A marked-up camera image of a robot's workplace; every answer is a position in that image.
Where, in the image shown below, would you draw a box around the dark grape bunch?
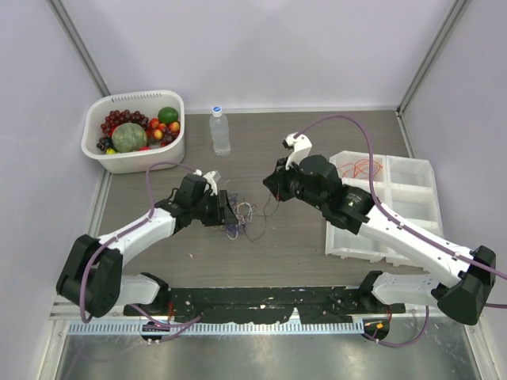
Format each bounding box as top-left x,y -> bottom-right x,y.
96,136 -> 117,154

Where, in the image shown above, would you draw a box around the coloured cable pile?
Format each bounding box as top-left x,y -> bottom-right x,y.
224,192 -> 282,243

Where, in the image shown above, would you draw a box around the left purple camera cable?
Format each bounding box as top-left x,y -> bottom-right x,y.
78,161 -> 199,324

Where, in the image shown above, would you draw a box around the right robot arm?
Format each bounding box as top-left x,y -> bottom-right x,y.
263,155 -> 497,325

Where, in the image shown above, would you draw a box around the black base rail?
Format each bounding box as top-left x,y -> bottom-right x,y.
124,287 -> 395,325

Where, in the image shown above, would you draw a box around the green lime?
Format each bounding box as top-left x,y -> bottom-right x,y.
158,107 -> 179,124

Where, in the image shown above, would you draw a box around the clear plastic water bottle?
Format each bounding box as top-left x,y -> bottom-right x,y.
209,106 -> 231,156

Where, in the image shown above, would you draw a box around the white compartment organizer tray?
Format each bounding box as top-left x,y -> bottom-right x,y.
325,150 -> 443,268

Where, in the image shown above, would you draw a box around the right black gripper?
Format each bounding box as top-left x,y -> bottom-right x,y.
264,155 -> 326,211

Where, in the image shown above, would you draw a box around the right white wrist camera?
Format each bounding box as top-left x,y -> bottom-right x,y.
283,132 -> 312,170

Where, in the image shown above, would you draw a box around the white plastic basket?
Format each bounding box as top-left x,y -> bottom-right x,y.
81,89 -> 185,174

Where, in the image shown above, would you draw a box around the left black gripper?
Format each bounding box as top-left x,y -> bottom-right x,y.
191,190 -> 238,226

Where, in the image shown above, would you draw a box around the orange cable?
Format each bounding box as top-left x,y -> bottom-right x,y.
338,158 -> 385,181

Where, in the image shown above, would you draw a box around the red grape bunch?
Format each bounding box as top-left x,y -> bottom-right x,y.
100,109 -> 150,136

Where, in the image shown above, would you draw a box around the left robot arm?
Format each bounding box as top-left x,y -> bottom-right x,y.
55,171 -> 237,321

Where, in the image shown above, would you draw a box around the green melon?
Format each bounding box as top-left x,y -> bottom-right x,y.
111,123 -> 147,153

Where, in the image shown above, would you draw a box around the red yellow peaches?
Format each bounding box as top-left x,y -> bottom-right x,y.
147,118 -> 181,146

